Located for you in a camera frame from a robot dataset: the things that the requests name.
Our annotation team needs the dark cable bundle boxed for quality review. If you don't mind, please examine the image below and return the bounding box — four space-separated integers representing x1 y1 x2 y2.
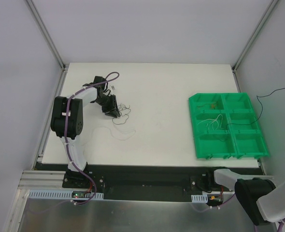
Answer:
112 103 131 126

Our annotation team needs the orange thin cable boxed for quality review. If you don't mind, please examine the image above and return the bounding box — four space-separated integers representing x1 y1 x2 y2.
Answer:
197 102 219 111

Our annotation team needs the black thin cable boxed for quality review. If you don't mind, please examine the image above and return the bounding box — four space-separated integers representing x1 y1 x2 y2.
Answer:
214 83 285 143

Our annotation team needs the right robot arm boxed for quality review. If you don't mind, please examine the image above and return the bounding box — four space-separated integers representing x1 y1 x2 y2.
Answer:
205 167 285 226

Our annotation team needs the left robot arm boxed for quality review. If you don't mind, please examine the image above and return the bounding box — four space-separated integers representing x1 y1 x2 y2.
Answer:
50 72 120 188

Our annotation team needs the green compartment tray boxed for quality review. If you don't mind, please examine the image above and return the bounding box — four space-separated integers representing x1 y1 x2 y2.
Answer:
188 93 270 160

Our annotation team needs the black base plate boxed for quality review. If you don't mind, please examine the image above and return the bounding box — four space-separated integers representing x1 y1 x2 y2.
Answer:
62 165 226 202

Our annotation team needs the aluminium frame post left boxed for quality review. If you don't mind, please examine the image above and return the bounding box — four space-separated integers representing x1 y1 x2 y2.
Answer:
24 0 66 70

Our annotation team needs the aluminium frame post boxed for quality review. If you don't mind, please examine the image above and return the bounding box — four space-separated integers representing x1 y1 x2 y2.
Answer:
24 0 66 70
232 0 281 73

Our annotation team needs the aluminium front rail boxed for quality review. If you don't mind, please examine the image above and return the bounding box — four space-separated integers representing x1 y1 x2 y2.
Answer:
18 170 65 189

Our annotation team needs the white slotted cable duct left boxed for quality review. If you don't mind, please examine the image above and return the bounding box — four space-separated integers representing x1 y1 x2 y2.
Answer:
28 190 93 201

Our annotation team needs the white slotted cable duct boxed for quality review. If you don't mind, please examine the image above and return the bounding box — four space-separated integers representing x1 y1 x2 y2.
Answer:
191 194 208 203
28 190 93 201

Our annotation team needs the white slotted cable duct right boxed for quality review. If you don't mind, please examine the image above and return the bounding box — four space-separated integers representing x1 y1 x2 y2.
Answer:
191 194 208 203

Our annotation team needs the aluminium frame post right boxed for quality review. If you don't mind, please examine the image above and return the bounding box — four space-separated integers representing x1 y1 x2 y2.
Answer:
232 0 281 73

